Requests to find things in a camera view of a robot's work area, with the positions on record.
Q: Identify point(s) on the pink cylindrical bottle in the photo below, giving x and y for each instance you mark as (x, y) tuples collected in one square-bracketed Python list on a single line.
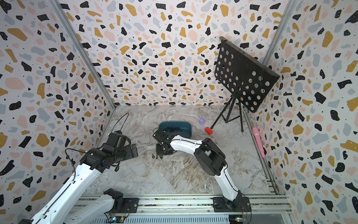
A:
[(256, 134)]

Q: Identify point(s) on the purple rabbit figurine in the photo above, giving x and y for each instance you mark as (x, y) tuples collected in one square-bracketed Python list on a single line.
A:
[(202, 120)]

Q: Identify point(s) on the aluminium corner profile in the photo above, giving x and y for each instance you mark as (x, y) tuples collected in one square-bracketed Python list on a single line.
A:
[(285, 18), (56, 7)]

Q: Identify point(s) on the red block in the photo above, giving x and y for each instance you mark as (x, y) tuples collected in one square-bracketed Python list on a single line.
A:
[(208, 131)]

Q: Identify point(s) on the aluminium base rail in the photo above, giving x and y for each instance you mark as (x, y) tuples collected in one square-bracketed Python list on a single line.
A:
[(170, 209)]

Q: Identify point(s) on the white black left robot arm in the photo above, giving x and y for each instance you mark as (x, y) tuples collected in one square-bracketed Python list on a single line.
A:
[(95, 161)]

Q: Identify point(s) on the pile of black wing nuts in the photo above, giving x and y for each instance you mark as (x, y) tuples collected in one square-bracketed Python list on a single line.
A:
[(175, 129)]

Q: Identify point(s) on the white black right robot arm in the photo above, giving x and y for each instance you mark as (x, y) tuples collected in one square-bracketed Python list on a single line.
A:
[(212, 161)]

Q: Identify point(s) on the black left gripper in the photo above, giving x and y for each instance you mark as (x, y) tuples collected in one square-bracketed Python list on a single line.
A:
[(130, 154)]

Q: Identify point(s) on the aluminium corner profile left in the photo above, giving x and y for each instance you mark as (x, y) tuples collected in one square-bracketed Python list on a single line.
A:
[(56, 7)]

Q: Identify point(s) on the aluminium corner profile right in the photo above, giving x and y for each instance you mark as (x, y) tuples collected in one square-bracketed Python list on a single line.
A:
[(285, 18)]

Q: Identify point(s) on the black music stand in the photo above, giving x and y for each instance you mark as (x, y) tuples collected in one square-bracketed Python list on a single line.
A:
[(247, 80)]

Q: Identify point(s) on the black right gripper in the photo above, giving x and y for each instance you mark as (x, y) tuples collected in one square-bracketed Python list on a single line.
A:
[(157, 152)]

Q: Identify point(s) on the teal plastic storage box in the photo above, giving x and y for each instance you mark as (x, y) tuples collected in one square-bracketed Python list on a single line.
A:
[(186, 134)]

